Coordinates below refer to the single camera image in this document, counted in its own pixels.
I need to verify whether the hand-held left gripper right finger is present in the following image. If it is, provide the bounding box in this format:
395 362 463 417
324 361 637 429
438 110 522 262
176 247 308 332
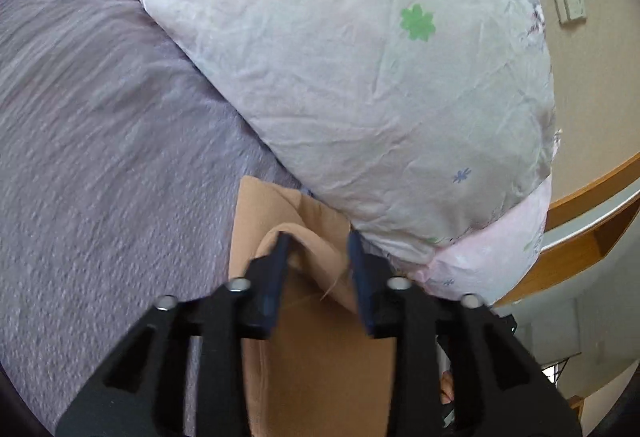
348 231 584 437

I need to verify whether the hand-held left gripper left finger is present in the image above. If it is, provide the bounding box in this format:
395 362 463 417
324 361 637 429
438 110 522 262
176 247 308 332
56 232 293 437

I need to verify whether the tan small garment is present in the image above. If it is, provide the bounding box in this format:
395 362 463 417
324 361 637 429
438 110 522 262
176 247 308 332
228 176 397 437

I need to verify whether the white floral pillow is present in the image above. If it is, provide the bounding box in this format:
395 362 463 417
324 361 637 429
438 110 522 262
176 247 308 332
138 0 559 306

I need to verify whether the purple bed sheet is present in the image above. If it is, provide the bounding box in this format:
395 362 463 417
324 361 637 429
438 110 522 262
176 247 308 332
0 0 304 437

